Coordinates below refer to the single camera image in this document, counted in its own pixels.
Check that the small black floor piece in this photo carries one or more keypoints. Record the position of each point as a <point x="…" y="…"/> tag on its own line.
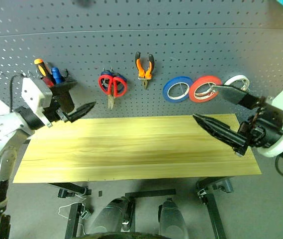
<point x="100" y="193"/>

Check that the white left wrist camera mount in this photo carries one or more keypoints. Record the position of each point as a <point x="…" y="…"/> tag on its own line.
<point x="31" y="92"/>

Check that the wide red tape roll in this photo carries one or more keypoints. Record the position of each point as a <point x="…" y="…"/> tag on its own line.
<point x="206" y="79"/>

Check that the small orange needle-nose pliers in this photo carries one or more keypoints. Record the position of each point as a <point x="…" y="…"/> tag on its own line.
<point x="141" y="69"/>

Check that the blue tape roll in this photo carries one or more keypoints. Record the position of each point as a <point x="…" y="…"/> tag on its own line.
<point x="166" y="93"/>

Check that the white tape roll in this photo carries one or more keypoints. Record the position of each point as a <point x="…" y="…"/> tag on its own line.
<point x="233" y="79"/>

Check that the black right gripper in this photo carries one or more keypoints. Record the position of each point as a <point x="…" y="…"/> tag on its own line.
<point x="263" y="132"/>

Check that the black metal table frame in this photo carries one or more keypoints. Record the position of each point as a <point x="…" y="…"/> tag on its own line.
<point x="151" y="193"/>

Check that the grey metal pegboard panel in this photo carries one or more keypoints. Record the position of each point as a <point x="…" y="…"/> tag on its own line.
<point x="131" y="37"/>

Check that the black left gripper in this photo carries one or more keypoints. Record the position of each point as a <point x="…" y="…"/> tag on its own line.
<point x="54" y="112"/>

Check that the dark grey rounded shell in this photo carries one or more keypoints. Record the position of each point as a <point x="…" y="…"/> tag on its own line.
<point x="111" y="216"/>
<point x="172" y="219"/>

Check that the black plastic cup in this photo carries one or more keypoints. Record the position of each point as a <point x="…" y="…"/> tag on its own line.
<point x="65" y="99"/>

